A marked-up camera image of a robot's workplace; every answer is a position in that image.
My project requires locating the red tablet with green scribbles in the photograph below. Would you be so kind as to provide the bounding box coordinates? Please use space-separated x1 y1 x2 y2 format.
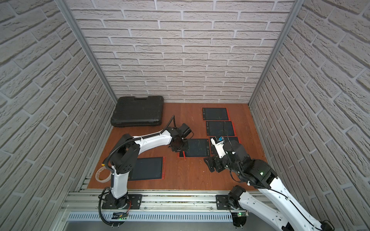
206 121 236 136

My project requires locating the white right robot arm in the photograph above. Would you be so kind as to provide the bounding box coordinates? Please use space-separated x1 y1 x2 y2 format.
204 137 335 231

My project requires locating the black plastic tool case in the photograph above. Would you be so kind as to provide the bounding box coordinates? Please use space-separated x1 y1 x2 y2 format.
110 96 164 128

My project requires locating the clear tape roll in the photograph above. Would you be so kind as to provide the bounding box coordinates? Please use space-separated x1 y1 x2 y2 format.
95 167 111 183

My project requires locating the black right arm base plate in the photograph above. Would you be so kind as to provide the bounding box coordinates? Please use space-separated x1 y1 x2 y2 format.
215 192 253 212

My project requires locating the aluminium front rail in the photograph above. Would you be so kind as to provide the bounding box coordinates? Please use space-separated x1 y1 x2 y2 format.
60 189 298 214

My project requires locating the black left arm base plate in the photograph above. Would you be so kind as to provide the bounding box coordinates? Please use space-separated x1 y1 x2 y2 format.
102 193 143 210

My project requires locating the white perforated cable duct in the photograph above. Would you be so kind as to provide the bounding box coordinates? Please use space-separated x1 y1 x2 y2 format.
67 212 232 222

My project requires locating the right aluminium corner post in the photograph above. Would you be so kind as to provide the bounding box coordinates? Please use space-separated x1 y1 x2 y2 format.
248 0 304 106

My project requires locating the aluminium corner post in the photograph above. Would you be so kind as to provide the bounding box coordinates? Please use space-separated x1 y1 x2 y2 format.
55 0 118 104
248 0 304 106

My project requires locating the left aluminium corner post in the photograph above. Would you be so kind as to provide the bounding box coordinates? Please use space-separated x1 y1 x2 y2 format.
55 0 118 104

